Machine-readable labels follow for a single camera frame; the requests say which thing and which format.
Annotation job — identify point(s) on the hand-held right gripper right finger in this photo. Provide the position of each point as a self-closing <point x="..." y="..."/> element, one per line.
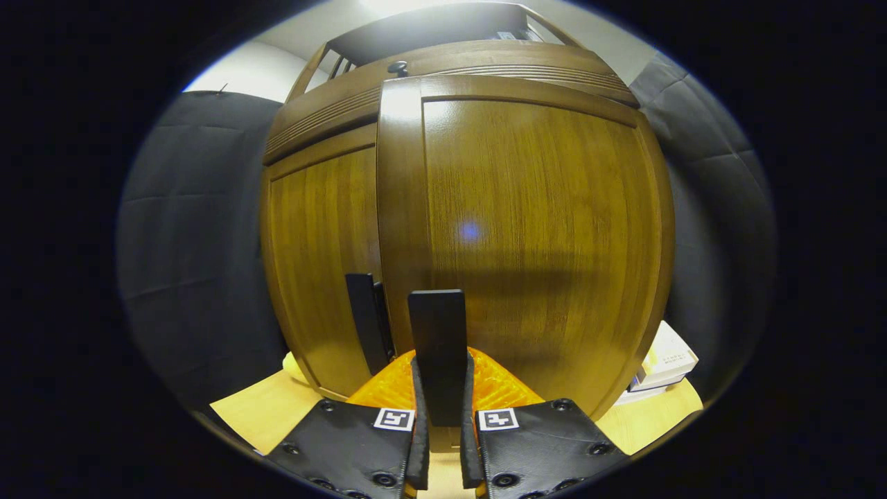
<point x="540" y="450"/>

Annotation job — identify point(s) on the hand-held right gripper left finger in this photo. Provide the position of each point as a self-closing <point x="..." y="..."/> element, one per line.
<point x="360" y="450"/>

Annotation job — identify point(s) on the wooden shoe cabinet door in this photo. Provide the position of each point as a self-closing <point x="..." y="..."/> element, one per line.
<point x="319" y="263"/>
<point x="540" y="229"/>

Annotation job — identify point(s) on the wooden double-door shoe cabinet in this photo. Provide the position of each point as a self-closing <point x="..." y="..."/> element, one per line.
<point x="332" y="104"/>

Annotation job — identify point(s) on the yellow rounded object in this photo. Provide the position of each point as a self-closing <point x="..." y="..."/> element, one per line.
<point x="294" y="367"/>

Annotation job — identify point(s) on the black backdrop cloth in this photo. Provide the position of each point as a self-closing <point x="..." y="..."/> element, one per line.
<point x="194" y="242"/>

